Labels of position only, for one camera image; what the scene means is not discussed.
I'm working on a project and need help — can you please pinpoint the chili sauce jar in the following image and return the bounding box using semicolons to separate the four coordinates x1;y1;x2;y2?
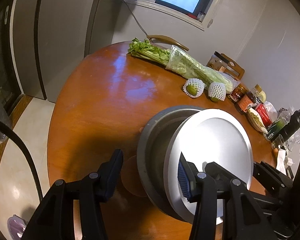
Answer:
229;84;248;103

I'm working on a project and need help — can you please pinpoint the black thermos flask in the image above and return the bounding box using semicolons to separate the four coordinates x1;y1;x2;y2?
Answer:
277;108;300;140

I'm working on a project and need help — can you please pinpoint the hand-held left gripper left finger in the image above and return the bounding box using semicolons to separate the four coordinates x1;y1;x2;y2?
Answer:
20;149;124;240

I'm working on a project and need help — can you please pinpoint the purple lidded container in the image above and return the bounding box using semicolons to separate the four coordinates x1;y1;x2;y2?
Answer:
7;214;28;240

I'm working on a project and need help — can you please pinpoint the brown sauce bottle orange label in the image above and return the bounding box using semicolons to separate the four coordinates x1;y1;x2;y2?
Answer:
237;84;263;113

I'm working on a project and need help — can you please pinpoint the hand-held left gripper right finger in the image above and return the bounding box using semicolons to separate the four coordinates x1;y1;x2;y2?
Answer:
177;151;277;240

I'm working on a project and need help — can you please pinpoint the clear bottle of green drink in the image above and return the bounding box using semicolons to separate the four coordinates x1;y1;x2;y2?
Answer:
266;119;289;140

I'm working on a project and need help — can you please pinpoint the round metal tray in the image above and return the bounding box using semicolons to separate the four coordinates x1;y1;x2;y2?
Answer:
163;108;254;227

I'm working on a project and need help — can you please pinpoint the grey refrigerator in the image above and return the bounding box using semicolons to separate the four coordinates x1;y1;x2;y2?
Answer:
10;0;115;103

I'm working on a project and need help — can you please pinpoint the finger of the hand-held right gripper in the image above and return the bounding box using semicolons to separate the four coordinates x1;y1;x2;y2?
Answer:
252;160;294;198

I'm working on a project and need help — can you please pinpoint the pink bear-shaped plate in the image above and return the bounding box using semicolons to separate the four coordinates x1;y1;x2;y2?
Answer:
121;127;147;198

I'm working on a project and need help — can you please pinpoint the white dish of green vegetables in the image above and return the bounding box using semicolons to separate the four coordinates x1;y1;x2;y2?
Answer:
247;108;268;133

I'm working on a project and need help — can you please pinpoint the wooden chair with curved back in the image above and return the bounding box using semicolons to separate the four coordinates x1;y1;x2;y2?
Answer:
147;35;189;52

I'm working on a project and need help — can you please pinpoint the green fruit in foam net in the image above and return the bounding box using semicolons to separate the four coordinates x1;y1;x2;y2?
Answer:
207;82;227;102
182;78;205;98

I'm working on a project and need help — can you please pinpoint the glass jar with dark lid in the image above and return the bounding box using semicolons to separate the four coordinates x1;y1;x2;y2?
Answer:
206;51;228;72

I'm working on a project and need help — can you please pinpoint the dark glass cabinet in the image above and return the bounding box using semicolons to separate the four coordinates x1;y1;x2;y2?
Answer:
0;2;23;120

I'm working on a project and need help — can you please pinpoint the white paper sheet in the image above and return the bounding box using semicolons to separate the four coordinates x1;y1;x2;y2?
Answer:
276;147;288;175

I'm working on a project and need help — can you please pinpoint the thin wall cable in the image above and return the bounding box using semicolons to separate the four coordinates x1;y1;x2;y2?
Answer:
122;0;149;39

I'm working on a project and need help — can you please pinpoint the small drinking glass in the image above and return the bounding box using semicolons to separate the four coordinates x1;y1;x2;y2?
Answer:
272;134;285;148

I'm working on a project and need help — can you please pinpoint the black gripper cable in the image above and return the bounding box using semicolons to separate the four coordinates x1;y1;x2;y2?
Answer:
0;116;43;202

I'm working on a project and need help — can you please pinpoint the celery bunch in clear bag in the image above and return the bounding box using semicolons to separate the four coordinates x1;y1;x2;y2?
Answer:
127;37;240;93

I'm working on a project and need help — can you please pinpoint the red tissue pack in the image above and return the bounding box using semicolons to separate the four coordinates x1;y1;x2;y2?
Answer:
255;101;278;128

